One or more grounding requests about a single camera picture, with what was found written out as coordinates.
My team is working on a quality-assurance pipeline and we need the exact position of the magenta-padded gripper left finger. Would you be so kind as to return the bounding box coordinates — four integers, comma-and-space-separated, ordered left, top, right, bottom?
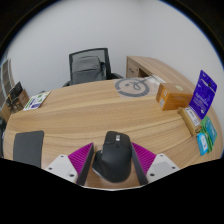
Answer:
44, 142, 95, 186

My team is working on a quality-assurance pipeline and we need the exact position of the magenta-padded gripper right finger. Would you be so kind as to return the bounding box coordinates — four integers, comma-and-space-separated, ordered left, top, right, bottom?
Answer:
130, 142, 181, 185

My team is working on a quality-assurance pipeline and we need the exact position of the black computer mouse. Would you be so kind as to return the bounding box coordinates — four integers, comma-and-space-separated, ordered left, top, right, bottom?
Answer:
91, 130, 134, 184

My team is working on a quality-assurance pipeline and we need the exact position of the dark grey mouse pad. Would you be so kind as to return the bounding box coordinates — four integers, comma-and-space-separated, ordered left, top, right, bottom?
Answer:
12, 130, 45, 169

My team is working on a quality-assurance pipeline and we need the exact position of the small tan labelled box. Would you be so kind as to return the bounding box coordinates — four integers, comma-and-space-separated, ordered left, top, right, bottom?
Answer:
177, 106, 203, 137

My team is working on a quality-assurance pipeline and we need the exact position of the small blue packet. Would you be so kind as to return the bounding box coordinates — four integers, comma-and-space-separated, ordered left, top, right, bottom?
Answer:
196, 131, 210, 157

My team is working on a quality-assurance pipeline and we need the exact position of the brown cardboard box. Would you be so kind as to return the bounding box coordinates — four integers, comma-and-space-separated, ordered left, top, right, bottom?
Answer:
155, 82, 194, 112

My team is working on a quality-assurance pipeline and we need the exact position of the green packet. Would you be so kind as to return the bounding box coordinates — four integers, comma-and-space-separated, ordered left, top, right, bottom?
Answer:
199, 115, 218, 154

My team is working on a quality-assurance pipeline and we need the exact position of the white and green leaflet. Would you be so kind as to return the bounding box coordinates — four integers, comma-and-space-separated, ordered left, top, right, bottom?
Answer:
22, 90, 52, 111

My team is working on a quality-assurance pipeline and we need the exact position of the purple retail package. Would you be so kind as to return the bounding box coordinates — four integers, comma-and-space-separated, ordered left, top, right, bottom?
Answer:
188, 69, 218, 121

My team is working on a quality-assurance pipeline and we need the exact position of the dark printed box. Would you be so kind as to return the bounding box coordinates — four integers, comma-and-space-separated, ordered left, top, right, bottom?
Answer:
4, 81, 30, 114

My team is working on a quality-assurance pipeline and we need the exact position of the grey backpack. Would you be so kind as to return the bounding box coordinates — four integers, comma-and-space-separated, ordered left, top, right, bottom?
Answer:
71, 55, 107, 85

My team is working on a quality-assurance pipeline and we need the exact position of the black mesh office chair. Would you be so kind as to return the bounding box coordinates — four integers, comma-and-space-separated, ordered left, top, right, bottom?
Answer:
61, 47, 124, 88

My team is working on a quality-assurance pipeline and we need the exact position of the wooden shelf unit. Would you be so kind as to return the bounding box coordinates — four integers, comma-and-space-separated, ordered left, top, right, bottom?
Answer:
0, 59, 16, 101

